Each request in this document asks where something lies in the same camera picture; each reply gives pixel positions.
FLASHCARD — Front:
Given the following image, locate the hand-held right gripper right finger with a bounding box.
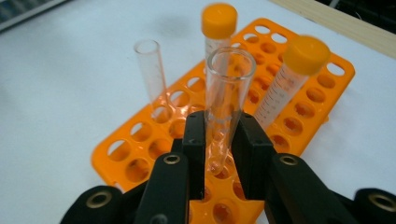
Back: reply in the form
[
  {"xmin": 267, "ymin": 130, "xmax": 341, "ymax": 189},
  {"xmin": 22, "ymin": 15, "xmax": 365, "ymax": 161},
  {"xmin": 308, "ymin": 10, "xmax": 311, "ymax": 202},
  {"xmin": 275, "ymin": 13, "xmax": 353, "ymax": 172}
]
[{"xmin": 232, "ymin": 112, "xmax": 359, "ymax": 224}]

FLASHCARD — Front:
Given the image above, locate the clear glass test tube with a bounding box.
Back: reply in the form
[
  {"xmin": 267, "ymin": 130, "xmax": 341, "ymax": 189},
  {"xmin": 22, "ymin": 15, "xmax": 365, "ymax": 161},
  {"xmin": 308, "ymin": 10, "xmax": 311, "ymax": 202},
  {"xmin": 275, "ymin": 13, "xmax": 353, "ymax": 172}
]
[
  {"xmin": 134, "ymin": 38, "xmax": 176, "ymax": 123},
  {"xmin": 205, "ymin": 46, "xmax": 257, "ymax": 175}
]

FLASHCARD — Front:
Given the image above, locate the metal floor rail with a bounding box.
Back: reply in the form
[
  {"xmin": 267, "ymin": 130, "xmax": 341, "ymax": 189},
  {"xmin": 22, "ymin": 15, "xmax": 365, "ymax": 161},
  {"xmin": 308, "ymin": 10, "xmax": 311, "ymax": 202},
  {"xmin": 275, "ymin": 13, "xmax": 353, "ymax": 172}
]
[{"xmin": 0, "ymin": 0, "xmax": 68, "ymax": 33}]

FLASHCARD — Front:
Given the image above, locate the orange capped test tube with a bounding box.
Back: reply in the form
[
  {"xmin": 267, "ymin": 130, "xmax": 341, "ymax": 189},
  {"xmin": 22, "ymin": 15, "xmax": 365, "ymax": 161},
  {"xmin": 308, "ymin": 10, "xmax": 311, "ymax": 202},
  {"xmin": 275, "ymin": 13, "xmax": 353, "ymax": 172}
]
[
  {"xmin": 200, "ymin": 2, "xmax": 239, "ymax": 76},
  {"xmin": 253, "ymin": 35, "xmax": 332, "ymax": 130}
]

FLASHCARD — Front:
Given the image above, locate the orange plastic test tube rack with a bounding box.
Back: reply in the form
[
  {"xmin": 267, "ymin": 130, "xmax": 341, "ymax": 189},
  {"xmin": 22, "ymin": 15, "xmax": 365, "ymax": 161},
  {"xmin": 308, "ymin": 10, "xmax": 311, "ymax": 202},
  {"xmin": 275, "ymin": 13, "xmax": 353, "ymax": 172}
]
[{"xmin": 91, "ymin": 17, "xmax": 357, "ymax": 224}]

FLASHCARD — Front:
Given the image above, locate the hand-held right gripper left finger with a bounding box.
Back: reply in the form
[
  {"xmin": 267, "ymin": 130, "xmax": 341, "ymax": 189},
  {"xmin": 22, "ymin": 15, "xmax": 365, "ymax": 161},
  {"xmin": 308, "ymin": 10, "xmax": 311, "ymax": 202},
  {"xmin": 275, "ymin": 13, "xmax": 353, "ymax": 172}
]
[{"xmin": 134, "ymin": 111, "xmax": 207, "ymax": 224}]

